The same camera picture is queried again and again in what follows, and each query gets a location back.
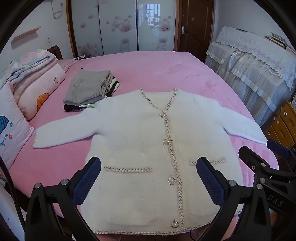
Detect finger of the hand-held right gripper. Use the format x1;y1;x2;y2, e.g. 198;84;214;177
266;139;296;161
239;146;271;174

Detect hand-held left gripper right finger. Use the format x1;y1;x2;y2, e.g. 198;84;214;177
196;157;272;241

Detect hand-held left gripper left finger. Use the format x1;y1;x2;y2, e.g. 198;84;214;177
24;156;102;241

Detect white braid-trimmed cardigan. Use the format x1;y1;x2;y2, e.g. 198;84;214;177
32;88;269;234

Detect wooden drawer cabinet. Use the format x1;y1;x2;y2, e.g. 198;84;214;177
264;100;296;160

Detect lace covered furniture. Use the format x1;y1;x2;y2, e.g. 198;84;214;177
205;26;296;127

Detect white pillow with blue print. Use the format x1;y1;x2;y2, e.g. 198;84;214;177
0;81;35;169

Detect grey folded knit sweater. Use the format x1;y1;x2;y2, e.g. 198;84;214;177
63;70;114;105

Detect black white striped folded garment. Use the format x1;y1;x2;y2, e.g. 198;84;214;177
105;77;121;96

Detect pink pillow with orange print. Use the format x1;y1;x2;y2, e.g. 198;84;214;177
13;62;66;121

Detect pile of books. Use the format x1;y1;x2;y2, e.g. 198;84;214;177
264;32;296;54

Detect pink bed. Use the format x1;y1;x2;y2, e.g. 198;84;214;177
9;51;280;234

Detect dark wooden headboard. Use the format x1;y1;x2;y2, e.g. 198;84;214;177
45;45;64;61

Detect folded floral quilt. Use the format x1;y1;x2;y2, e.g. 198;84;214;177
0;49;58;91

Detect brown wooden door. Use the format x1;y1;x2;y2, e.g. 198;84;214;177
179;0;214;62

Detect floral sliding door wardrobe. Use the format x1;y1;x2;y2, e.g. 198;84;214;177
66;0;183;58

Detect black cable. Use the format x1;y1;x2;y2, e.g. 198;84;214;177
0;158;26;232

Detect wooden wall shelf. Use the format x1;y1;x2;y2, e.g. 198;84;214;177
11;27;41;44

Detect white cable on wall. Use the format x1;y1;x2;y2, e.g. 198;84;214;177
52;0;64;19

